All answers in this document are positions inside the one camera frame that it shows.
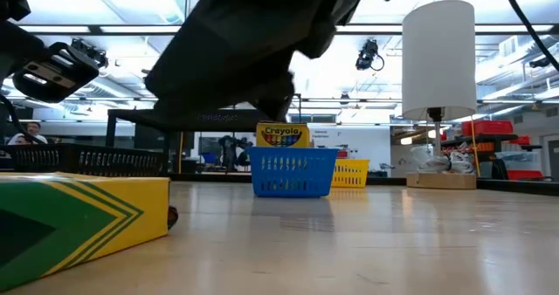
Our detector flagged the person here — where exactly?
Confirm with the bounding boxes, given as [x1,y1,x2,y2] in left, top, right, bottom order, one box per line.
[7,120,49,147]

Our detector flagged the yellow plastic basket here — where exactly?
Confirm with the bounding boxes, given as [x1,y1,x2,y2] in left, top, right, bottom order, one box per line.
[331,158,371,189]

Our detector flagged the white bundled lamp cord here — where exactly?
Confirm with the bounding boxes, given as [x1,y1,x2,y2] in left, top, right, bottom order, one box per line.
[412,144,476,175]

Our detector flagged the blue plastic basket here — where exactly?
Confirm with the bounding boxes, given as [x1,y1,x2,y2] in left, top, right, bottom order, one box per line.
[248,146,340,199]

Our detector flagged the yellow cable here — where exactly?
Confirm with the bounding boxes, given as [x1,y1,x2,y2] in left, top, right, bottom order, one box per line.
[469,115,480,178]

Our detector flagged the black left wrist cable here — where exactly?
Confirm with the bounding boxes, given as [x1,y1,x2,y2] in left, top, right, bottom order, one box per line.
[0,92,47,146]

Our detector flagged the Crayola crayon box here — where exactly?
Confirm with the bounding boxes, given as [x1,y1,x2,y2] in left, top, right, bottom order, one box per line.
[255,120,311,149]
[0,171,171,292]

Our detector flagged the black mesh desk riser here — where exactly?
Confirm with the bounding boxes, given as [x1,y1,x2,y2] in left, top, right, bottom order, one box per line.
[106,108,274,176]

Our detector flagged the black thick cable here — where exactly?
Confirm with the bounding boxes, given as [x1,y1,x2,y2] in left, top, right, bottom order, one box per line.
[497,0,559,72]

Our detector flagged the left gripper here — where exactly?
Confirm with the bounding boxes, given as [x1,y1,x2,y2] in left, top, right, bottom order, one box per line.
[0,22,47,85]

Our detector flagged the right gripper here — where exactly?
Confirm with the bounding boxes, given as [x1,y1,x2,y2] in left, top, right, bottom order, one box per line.
[144,0,307,122]

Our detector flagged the white shade table lamp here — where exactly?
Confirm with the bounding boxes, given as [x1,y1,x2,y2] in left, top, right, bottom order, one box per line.
[401,0,478,190]

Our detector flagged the black plastic basket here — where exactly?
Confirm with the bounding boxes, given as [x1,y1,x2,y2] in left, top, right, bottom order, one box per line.
[0,143,166,178]

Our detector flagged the bin rack red grey bins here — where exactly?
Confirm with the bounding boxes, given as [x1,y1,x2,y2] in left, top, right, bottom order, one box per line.
[440,119,547,182]

